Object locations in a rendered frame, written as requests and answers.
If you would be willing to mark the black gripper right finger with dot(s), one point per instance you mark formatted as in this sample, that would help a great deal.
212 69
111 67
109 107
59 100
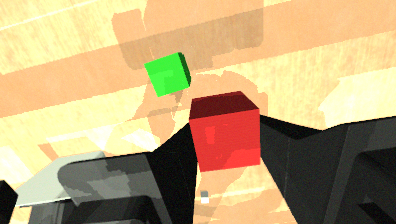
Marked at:
311 167

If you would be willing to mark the red block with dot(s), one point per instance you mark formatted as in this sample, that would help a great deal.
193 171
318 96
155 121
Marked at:
226 131

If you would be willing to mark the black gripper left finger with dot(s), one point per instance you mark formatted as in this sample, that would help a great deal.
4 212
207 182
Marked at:
167 175

